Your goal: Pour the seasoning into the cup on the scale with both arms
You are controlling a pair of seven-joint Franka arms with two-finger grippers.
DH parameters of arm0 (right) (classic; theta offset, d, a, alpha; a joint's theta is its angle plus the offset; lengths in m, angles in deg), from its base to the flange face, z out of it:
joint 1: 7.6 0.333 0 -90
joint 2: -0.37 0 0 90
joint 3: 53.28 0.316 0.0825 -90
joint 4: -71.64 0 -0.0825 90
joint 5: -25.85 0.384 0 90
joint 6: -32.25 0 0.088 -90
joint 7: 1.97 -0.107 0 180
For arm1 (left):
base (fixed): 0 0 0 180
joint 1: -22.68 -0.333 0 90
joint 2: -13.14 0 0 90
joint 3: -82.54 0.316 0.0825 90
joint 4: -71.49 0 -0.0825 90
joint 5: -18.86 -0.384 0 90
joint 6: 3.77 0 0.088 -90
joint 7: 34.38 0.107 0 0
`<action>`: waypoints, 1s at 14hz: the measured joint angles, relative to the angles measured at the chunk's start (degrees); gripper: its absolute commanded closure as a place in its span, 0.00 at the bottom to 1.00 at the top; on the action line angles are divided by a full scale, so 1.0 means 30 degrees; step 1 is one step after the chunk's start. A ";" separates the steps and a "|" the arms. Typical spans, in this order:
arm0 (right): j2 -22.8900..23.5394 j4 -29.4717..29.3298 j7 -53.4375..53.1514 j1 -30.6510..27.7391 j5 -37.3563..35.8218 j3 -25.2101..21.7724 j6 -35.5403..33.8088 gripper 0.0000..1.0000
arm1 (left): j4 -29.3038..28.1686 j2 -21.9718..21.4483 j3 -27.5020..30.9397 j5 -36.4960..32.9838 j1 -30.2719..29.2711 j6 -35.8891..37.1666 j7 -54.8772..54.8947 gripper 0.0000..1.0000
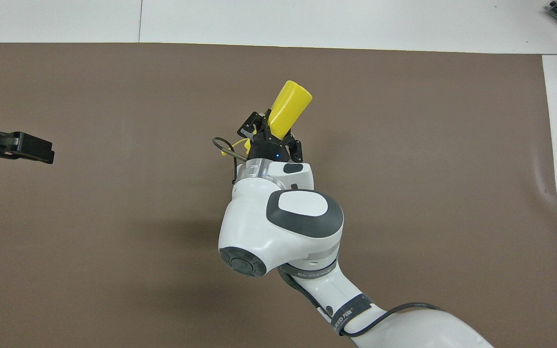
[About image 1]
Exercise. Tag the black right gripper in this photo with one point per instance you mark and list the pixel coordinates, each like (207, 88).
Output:
(271, 150)

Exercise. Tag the yellow squeeze seasoning bottle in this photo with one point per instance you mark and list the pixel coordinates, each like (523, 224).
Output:
(288, 108)

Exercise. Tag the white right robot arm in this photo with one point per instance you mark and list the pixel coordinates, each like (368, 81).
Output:
(259, 222)

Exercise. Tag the brown paper table mat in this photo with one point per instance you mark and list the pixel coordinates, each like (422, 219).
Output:
(428, 169)

